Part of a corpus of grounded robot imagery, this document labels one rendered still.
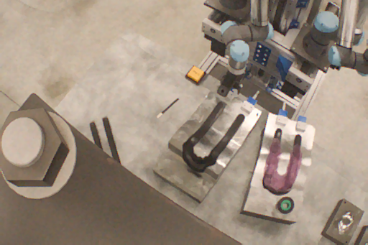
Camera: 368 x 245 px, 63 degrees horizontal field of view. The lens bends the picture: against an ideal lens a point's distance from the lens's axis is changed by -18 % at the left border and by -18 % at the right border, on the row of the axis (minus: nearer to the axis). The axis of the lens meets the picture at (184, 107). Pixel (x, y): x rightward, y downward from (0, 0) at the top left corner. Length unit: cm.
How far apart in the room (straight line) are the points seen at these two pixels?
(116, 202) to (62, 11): 310
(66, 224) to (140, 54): 158
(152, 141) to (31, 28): 209
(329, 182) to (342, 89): 140
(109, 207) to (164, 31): 267
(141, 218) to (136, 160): 129
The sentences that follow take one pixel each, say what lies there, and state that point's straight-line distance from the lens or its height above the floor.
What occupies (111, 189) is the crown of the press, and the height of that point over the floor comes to 201.
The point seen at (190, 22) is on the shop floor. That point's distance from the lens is 305.
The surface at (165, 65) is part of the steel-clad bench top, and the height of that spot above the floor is 80.
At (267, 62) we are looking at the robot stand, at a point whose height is 77.
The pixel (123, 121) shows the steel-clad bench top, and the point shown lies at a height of 80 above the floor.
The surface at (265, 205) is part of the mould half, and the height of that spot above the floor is 91.
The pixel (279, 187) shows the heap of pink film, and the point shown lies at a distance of 157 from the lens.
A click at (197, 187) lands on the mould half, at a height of 86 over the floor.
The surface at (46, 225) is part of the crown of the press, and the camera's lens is 41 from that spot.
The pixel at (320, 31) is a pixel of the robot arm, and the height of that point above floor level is 121.
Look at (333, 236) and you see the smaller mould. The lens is 166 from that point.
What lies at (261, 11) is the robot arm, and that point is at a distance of 142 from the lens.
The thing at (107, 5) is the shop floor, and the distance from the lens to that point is 330.
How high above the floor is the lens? 238
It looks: 65 degrees down
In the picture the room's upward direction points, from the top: straight up
